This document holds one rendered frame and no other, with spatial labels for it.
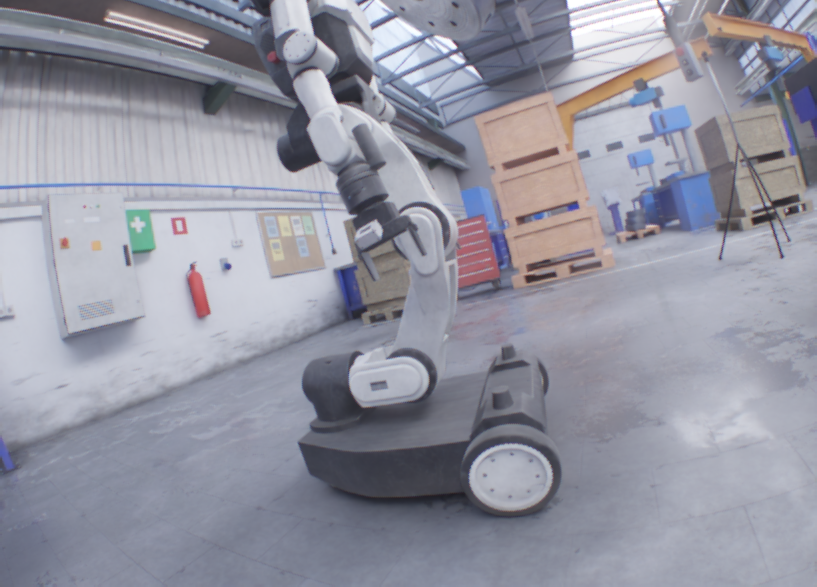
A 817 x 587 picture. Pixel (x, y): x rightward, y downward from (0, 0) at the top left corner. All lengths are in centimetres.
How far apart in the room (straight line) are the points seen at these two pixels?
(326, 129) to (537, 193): 394
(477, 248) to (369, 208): 411
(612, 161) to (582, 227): 959
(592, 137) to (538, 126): 942
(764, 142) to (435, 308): 495
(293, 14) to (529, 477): 110
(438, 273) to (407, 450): 39
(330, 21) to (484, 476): 112
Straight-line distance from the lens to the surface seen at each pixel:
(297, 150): 108
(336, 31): 109
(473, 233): 482
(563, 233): 452
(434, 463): 87
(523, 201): 461
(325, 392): 107
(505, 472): 80
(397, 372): 94
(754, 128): 542
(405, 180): 94
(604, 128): 1419
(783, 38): 833
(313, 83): 87
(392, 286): 477
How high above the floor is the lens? 53
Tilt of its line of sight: 2 degrees down
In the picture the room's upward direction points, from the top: 15 degrees counter-clockwise
